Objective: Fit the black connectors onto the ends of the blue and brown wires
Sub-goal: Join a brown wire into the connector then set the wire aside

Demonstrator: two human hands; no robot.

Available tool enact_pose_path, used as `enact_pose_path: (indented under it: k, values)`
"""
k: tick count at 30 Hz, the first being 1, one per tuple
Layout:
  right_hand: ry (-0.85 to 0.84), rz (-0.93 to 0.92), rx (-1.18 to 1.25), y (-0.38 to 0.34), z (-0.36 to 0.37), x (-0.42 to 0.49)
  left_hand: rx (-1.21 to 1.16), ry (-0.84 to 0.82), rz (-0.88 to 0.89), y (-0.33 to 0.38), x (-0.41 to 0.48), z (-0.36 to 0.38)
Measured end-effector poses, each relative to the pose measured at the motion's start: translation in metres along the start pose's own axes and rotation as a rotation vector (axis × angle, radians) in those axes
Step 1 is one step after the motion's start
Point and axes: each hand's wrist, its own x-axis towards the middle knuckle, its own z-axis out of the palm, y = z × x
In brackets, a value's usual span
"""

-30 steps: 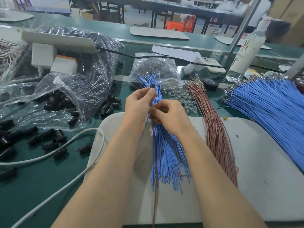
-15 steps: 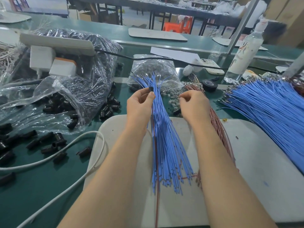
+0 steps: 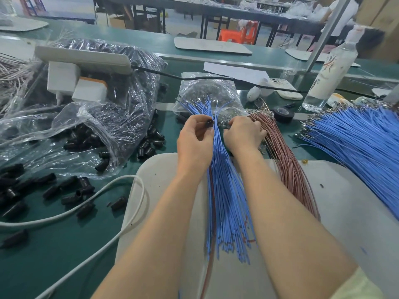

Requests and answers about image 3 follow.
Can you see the person's left hand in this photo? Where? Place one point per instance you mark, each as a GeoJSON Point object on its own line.
{"type": "Point", "coordinates": [194, 149]}

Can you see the person's right hand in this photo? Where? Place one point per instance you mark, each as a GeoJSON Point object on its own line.
{"type": "Point", "coordinates": [244, 137]}

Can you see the black connector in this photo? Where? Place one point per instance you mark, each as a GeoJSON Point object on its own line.
{"type": "Point", "coordinates": [209, 123]}

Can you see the pile of black plastic caps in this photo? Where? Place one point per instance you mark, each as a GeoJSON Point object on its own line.
{"type": "Point", "coordinates": [68, 186]}

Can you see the person's left forearm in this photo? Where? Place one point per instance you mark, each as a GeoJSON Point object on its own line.
{"type": "Point", "coordinates": [153, 252]}

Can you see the person's right forearm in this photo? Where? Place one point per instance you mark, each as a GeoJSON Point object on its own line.
{"type": "Point", "coordinates": [299, 233]}

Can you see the white computer mouse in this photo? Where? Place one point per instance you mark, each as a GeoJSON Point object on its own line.
{"type": "Point", "coordinates": [254, 94]}

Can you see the black tape roll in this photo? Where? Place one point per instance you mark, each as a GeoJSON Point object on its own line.
{"type": "Point", "coordinates": [283, 113]}

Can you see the small clear plastic bag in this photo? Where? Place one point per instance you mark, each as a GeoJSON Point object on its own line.
{"type": "Point", "coordinates": [209, 90]}

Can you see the white flat device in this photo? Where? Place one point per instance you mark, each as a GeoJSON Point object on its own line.
{"type": "Point", "coordinates": [285, 90]}

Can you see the white paper sheet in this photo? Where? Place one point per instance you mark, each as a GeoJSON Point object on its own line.
{"type": "Point", "coordinates": [235, 72]}

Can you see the large clear plastic bag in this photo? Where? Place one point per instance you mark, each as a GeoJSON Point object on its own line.
{"type": "Point", "coordinates": [131, 96]}

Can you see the white flat tray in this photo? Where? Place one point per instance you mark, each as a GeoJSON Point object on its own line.
{"type": "Point", "coordinates": [213, 46]}
{"type": "Point", "coordinates": [22, 24]}
{"type": "Point", "coordinates": [298, 55]}

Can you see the orange plastic stool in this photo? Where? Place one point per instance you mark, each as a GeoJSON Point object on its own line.
{"type": "Point", "coordinates": [240, 34]}

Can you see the white spray bottle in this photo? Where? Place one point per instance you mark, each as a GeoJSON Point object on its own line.
{"type": "Point", "coordinates": [330, 74]}

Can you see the white orange charger adapter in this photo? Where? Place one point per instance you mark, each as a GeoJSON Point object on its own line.
{"type": "Point", "coordinates": [89, 90]}

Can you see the white work board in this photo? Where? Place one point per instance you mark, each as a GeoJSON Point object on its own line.
{"type": "Point", "coordinates": [361, 208]}

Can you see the white power strip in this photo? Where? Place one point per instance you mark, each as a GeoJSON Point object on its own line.
{"type": "Point", "coordinates": [81, 59]}

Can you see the cardboard boxes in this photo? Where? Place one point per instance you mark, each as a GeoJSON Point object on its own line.
{"type": "Point", "coordinates": [381, 21]}

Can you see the blue table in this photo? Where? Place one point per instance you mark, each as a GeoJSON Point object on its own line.
{"type": "Point", "coordinates": [59, 8]}

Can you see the long black-frame table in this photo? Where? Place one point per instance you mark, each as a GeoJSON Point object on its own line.
{"type": "Point", "coordinates": [206, 9]}

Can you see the slanted metal frame post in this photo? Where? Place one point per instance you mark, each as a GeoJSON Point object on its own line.
{"type": "Point", "coordinates": [327, 31]}

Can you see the short metal frame post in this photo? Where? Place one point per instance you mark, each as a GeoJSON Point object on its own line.
{"type": "Point", "coordinates": [393, 95]}

